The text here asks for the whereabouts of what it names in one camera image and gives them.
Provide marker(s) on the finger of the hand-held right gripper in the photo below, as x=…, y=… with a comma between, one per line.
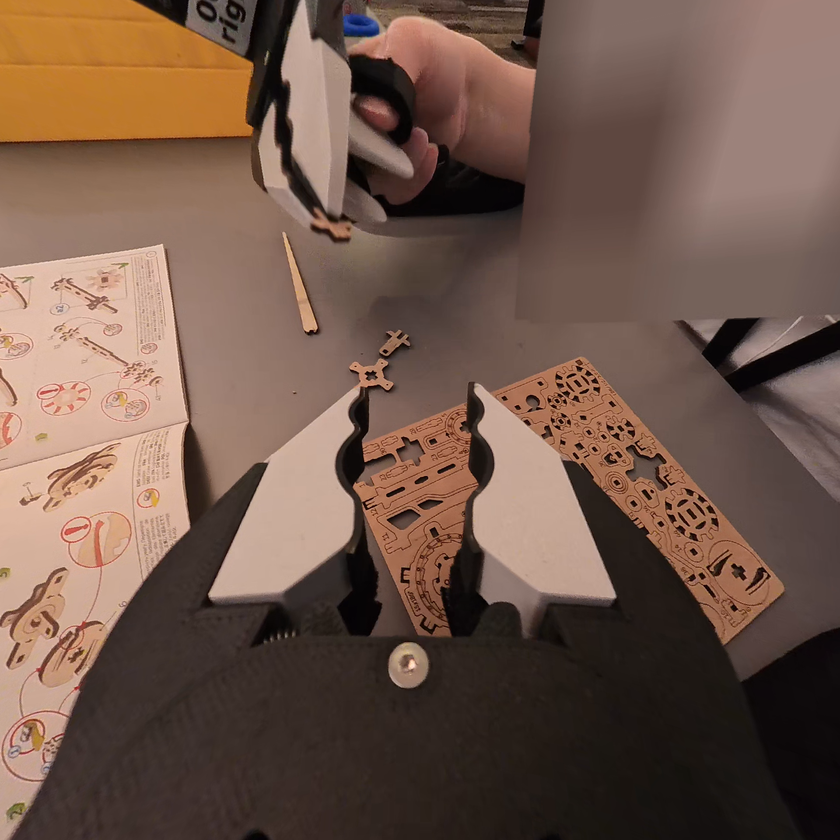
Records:
x=285, y=205
x=321, y=118

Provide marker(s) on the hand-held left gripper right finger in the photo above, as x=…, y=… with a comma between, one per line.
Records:
x=538, y=525

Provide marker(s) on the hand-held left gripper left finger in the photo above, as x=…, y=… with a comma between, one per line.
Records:
x=289, y=525

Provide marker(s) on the wooden cross-shaped part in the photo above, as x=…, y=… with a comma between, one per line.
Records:
x=331, y=226

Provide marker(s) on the wooden x-shaped part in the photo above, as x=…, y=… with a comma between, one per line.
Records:
x=365, y=369

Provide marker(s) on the laser-cut wooden parts sheet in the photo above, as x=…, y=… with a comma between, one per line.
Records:
x=735, y=600

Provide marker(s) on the person's right hand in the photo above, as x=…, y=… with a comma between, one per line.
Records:
x=472, y=105

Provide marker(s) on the pointed wooden stick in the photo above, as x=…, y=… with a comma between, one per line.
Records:
x=303, y=308

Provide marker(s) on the yellow box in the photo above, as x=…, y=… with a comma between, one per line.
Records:
x=98, y=85

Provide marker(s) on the small wooden key-shaped part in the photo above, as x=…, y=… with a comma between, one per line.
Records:
x=396, y=341

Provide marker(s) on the illustrated instruction booklet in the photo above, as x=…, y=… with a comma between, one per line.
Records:
x=98, y=420

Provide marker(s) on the white cloth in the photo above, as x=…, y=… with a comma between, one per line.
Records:
x=807, y=433

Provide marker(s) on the person's dark clothing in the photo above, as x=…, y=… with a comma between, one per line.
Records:
x=800, y=754

